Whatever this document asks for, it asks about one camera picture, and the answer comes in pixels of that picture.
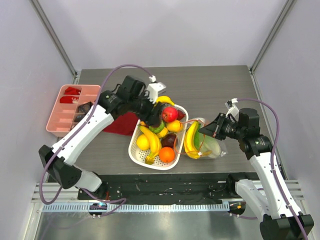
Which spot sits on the yellow banana bunch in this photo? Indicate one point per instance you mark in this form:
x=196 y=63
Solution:
x=190 y=149

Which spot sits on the green white cabbage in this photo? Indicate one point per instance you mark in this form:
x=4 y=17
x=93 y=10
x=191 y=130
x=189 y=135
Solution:
x=208 y=146

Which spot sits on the red apple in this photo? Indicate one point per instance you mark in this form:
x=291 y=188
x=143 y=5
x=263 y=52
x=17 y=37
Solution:
x=169 y=114

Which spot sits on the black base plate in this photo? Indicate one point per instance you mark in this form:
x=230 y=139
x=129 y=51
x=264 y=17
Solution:
x=172 y=189

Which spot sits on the small green cabbage ball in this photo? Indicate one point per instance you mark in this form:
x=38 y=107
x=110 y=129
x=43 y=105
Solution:
x=157 y=129

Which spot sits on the white perforated fruit basket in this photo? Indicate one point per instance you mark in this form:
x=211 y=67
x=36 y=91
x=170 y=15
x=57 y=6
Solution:
x=138 y=156

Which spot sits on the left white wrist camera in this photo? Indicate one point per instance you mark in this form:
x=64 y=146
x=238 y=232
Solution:
x=154 y=89

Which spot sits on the small yellow banana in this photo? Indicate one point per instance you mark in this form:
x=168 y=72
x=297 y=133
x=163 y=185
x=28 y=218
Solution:
x=162 y=133

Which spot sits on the red items in tray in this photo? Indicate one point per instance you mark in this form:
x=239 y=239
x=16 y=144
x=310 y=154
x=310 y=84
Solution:
x=70 y=96

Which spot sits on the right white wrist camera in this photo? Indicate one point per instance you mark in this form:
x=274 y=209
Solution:
x=232 y=109

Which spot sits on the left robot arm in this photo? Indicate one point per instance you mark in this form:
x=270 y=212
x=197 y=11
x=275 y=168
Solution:
x=132 y=95

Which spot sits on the clear zip top bag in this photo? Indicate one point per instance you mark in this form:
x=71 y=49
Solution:
x=224 y=150

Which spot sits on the dark red mangosteen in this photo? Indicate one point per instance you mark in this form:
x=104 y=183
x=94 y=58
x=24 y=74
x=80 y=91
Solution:
x=170 y=140

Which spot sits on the yellow lemon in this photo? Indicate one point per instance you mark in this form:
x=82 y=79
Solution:
x=174 y=126
x=143 y=143

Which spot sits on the red folded cloth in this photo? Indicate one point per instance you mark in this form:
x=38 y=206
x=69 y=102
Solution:
x=124 y=125

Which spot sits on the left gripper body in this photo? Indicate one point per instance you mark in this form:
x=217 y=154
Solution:
x=145 y=108

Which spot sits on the pink compartment tray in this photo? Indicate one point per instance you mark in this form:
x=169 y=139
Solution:
x=62 y=114

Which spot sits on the dark wrapped items in tray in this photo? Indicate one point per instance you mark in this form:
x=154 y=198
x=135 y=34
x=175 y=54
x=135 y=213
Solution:
x=80 y=113

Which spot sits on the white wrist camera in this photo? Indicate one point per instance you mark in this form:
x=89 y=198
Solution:
x=232 y=109
x=154 y=89

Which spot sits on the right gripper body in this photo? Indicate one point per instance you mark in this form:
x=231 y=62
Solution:
x=220 y=128

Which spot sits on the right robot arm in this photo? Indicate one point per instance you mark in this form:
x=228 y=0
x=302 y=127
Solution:
x=279 y=215

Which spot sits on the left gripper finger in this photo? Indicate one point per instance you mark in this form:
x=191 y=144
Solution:
x=158 y=108
x=154 y=120

